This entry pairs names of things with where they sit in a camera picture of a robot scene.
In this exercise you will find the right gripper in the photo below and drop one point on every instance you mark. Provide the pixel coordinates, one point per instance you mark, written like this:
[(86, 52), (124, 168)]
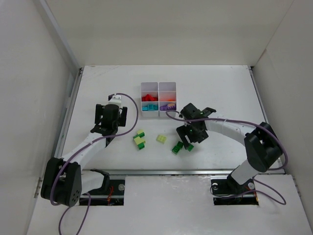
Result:
[(184, 133)]

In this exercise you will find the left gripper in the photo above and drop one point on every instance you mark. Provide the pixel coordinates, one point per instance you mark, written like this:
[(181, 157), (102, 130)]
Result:
[(98, 113)]

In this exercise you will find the teal rounded lego brick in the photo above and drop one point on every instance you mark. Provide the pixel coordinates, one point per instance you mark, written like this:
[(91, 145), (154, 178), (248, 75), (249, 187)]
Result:
[(152, 107)]

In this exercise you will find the red rounded lego brick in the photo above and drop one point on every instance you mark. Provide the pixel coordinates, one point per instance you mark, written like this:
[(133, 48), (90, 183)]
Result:
[(145, 98)]

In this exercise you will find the purple curved lego brick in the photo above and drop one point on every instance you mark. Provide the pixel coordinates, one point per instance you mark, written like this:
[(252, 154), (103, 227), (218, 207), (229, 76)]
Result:
[(171, 106)]

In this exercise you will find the orange round lego piece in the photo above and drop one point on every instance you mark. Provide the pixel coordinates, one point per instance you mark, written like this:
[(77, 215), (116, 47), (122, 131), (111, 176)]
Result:
[(168, 98)]

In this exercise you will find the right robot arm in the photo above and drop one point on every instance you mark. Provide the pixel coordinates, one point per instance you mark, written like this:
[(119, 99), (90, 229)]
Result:
[(260, 142)]

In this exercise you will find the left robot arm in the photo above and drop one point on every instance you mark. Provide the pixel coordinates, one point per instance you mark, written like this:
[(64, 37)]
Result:
[(65, 178)]

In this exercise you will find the green lego brick right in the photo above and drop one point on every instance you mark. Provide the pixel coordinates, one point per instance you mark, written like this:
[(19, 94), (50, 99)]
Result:
[(190, 147)]

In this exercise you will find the green lego brick lower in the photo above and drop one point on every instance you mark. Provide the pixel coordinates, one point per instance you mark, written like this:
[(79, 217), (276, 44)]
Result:
[(176, 149)]

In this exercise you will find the green and lime lego cluster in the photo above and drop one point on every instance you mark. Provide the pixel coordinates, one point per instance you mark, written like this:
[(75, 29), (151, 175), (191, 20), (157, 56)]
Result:
[(139, 139)]

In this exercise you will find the lime square lego brick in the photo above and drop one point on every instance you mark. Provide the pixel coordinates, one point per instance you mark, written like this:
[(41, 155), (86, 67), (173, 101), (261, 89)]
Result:
[(161, 138)]

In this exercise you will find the left white divided container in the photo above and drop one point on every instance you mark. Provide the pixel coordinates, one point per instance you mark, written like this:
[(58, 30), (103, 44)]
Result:
[(150, 88)]

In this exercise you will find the white divided container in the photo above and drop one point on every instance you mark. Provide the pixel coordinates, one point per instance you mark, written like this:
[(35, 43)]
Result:
[(166, 89), (150, 88)]

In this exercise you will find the right white divided container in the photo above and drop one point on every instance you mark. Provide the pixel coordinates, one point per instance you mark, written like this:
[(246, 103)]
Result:
[(166, 89)]

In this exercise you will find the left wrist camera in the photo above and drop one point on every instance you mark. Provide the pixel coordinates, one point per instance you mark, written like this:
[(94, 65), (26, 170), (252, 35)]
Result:
[(115, 99)]

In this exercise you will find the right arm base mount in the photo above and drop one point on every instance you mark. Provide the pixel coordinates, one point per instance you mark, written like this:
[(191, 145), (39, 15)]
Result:
[(227, 192)]

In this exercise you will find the aluminium rail front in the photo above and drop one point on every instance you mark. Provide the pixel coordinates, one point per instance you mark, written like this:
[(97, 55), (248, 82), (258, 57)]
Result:
[(168, 172)]

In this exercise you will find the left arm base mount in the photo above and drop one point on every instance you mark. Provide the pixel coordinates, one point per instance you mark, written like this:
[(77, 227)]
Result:
[(112, 195)]

